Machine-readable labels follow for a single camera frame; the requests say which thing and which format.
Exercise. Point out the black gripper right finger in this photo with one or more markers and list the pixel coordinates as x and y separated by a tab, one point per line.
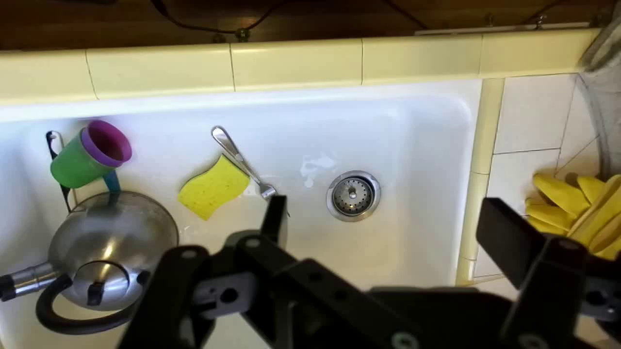
556	291

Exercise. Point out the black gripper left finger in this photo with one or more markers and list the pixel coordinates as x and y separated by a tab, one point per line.
215	291

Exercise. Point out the yellow sponge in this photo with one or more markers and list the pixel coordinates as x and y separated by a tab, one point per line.
213	188

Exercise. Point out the metal sink drain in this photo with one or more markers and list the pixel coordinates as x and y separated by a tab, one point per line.
353	194

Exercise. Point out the white ceramic sink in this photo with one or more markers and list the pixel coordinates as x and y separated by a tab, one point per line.
390	128

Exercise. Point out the stainless steel kettle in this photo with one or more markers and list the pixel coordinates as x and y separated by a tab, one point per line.
110	238

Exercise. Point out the silver fork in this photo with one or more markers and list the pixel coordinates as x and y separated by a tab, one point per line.
234	151

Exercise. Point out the green cup purple rim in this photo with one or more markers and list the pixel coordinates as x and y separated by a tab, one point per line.
79	165

